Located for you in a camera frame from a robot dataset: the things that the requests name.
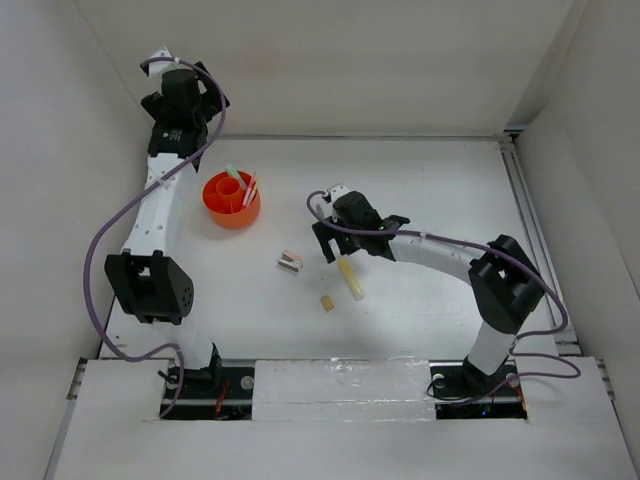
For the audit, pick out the thick yellow highlighter marker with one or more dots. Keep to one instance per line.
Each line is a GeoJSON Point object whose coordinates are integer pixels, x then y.
{"type": "Point", "coordinates": [351, 279]}

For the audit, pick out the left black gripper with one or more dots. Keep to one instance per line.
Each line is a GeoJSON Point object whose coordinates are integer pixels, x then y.
{"type": "Point", "coordinates": [210, 98]}

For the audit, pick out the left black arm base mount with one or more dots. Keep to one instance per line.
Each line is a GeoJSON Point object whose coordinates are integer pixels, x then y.
{"type": "Point", "coordinates": [231, 400]}

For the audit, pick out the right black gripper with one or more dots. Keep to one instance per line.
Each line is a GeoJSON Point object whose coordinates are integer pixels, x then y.
{"type": "Point", "coordinates": [325, 234]}

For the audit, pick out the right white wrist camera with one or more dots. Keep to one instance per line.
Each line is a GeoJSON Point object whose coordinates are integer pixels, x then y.
{"type": "Point", "coordinates": [335, 192]}

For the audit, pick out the thin yellow highlighter pen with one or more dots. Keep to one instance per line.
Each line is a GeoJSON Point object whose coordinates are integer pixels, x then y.
{"type": "Point", "coordinates": [252, 190]}

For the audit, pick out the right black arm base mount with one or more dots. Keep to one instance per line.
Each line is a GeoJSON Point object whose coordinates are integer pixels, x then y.
{"type": "Point", "coordinates": [460, 397]}

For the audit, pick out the orange round organizer container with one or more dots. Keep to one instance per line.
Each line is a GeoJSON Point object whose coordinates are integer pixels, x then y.
{"type": "Point", "coordinates": [223, 198]}

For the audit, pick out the small tan eraser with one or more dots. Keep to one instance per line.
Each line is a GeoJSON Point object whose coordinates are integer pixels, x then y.
{"type": "Point", "coordinates": [327, 303]}

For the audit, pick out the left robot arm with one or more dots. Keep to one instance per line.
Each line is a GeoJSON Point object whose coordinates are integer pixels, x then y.
{"type": "Point", "coordinates": [148, 283]}

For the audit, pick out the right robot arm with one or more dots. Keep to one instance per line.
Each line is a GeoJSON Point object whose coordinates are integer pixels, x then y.
{"type": "Point", "coordinates": [503, 280]}

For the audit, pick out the thin pink highlighter pen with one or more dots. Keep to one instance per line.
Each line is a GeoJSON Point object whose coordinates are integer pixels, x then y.
{"type": "Point", "coordinates": [248, 186]}

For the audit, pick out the green highlighter marker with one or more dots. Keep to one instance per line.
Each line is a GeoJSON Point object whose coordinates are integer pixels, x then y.
{"type": "Point", "coordinates": [235, 174]}

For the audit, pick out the aluminium frame rail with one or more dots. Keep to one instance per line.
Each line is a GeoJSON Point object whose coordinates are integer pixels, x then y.
{"type": "Point", "coordinates": [566, 342]}

